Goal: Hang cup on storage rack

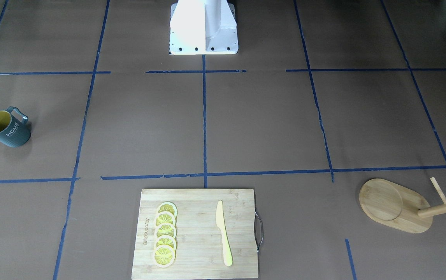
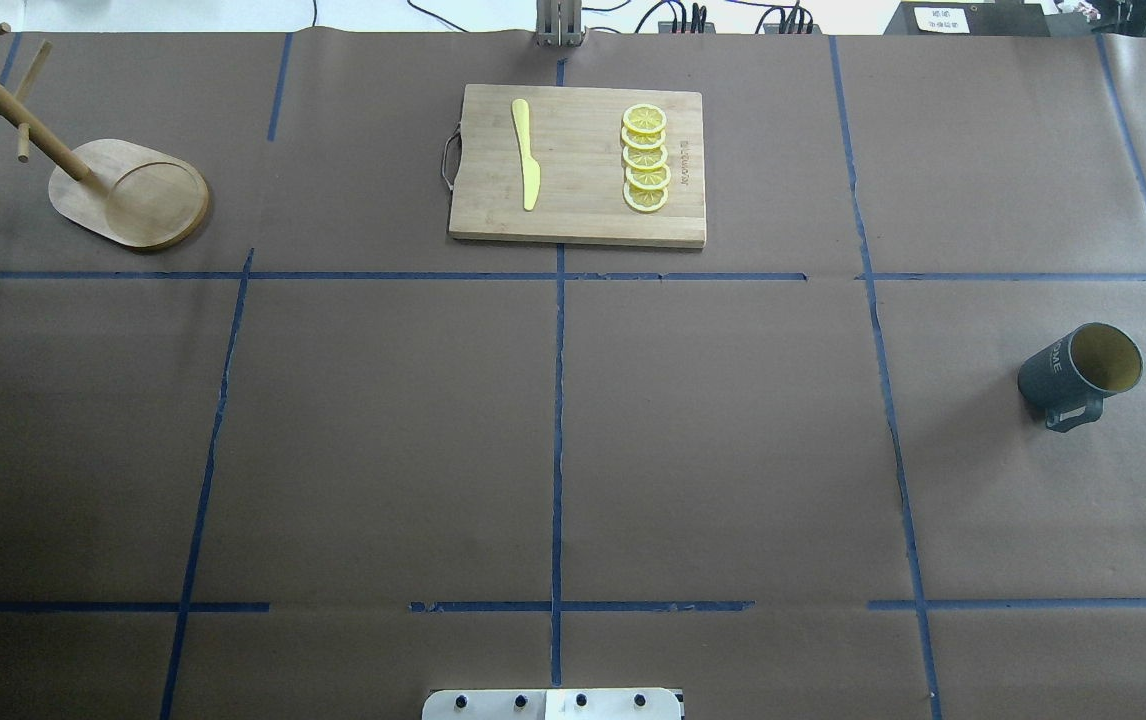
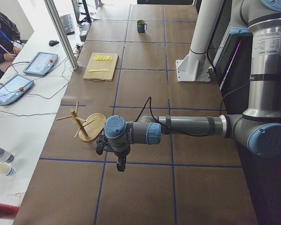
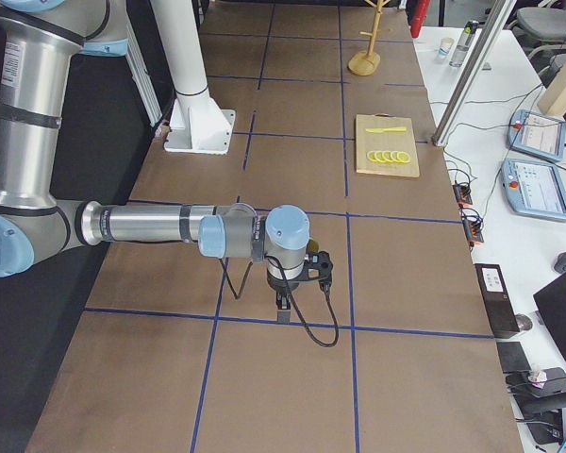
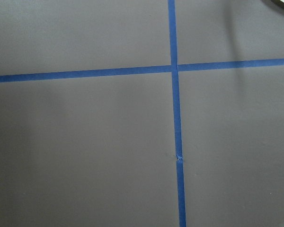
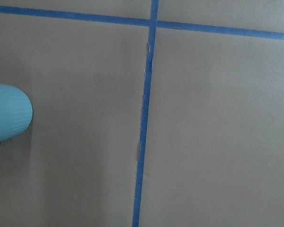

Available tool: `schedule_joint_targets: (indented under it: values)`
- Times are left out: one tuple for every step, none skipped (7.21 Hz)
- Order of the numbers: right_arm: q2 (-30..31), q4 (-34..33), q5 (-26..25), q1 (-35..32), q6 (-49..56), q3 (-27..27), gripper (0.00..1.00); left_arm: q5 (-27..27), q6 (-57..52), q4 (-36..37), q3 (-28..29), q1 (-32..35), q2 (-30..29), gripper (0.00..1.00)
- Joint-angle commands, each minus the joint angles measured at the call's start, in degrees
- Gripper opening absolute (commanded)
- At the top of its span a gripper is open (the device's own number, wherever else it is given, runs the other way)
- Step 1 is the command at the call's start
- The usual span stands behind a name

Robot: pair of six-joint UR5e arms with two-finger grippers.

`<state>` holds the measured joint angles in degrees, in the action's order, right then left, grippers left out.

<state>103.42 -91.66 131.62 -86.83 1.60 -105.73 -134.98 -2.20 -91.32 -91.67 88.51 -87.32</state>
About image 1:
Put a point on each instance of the dark green HOME mug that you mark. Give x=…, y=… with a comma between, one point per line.
x=13, y=127

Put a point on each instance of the wooden cup storage rack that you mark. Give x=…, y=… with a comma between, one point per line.
x=398, y=207

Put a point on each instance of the yellow plastic knife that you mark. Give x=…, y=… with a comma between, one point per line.
x=220, y=223

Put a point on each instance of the bamboo cutting board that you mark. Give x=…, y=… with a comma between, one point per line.
x=199, y=252

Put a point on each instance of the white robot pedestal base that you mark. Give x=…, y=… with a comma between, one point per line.
x=203, y=27

